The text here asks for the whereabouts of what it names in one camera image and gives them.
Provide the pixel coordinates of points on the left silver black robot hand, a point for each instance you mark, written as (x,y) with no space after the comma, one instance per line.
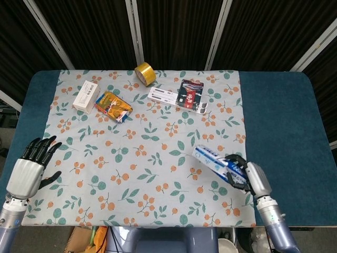
(25,176)

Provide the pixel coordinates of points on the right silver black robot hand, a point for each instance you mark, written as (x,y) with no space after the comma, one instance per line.
(259,179)

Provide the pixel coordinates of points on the blue silver toothpaste box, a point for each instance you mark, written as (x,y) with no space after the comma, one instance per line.
(210,159)

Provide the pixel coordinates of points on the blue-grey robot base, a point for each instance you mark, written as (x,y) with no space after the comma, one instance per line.
(163,241)

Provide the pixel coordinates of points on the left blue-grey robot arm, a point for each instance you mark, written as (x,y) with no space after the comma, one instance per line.
(10,216)

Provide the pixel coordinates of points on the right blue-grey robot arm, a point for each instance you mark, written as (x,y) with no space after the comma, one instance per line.
(273,218)

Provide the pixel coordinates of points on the white cardboard box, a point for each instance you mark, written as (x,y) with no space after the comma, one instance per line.
(85,97)

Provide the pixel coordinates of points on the long flat white box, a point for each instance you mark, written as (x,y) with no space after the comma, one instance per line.
(162,95)

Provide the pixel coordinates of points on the white plastic bag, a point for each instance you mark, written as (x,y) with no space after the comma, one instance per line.
(259,239)

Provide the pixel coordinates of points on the floral print tablecloth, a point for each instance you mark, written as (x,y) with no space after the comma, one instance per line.
(163,200)

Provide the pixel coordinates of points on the orange plastic bag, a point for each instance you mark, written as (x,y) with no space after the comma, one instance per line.
(100,241)

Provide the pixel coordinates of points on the dark card pack red label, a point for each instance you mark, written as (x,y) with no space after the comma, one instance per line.
(190,93)

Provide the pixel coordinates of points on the orange yellow foil packet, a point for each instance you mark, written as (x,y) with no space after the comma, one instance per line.
(113,106)

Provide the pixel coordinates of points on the yellow packing tape roll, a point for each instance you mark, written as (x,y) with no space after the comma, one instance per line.
(147,75)

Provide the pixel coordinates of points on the dark partition panel white frame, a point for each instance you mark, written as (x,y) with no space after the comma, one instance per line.
(268,31)
(329,79)
(92,31)
(15,52)
(179,31)

